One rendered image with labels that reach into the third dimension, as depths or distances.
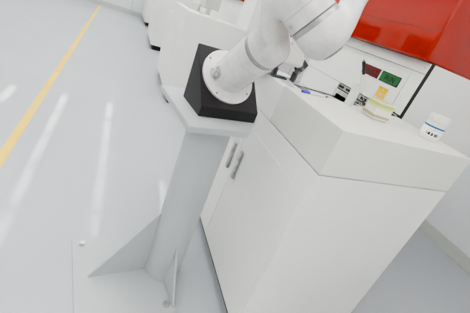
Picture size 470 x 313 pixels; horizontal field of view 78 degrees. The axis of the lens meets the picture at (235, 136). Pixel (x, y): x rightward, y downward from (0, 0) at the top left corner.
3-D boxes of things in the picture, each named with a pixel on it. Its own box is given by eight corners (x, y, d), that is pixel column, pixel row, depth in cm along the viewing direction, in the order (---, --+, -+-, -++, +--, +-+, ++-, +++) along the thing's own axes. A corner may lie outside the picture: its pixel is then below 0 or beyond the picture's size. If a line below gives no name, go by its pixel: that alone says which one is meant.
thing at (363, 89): (352, 105, 118) (370, 74, 113) (359, 109, 115) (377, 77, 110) (342, 102, 116) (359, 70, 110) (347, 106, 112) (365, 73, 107)
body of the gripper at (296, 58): (305, 38, 115) (294, 65, 120) (285, 30, 111) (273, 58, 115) (315, 42, 109) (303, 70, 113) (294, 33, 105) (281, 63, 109)
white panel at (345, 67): (301, 86, 205) (326, 29, 189) (385, 145, 138) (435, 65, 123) (297, 84, 204) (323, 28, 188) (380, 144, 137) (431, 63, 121)
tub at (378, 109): (375, 115, 115) (385, 100, 112) (387, 124, 108) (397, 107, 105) (360, 110, 112) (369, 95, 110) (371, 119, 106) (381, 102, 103)
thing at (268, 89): (243, 79, 160) (252, 54, 155) (289, 124, 115) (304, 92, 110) (228, 75, 156) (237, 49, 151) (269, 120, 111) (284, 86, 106)
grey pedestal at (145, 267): (73, 341, 98) (117, 130, 66) (71, 240, 130) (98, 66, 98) (208, 304, 126) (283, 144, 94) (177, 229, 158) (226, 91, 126)
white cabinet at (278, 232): (265, 194, 220) (312, 96, 188) (342, 323, 141) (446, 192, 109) (183, 187, 193) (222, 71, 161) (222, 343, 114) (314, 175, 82)
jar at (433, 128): (424, 135, 114) (439, 114, 110) (440, 144, 108) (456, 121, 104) (412, 132, 111) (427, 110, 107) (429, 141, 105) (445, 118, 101)
